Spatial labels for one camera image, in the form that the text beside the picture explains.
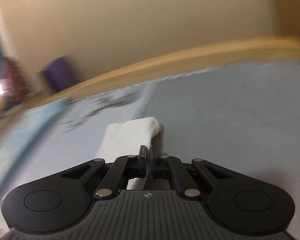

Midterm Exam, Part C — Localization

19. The white small garment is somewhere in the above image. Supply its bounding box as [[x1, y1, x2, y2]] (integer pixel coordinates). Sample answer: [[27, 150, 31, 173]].
[[95, 116, 163, 190]]

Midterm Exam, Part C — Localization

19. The light blue patterned quilt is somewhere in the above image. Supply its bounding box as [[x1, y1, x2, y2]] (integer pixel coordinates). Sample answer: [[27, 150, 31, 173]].
[[0, 97, 68, 182]]

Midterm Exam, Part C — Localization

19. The grey printed bed sheet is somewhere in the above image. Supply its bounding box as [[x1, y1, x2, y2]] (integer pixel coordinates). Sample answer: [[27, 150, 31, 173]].
[[0, 60, 300, 239]]

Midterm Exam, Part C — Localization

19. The dark purple bag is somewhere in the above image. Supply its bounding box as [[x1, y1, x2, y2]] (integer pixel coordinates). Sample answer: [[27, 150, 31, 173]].
[[41, 57, 79, 93]]

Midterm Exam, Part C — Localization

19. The wooden bed frame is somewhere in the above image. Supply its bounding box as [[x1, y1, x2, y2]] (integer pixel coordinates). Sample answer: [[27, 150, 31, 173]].
[[29, 37, 300, 108]]

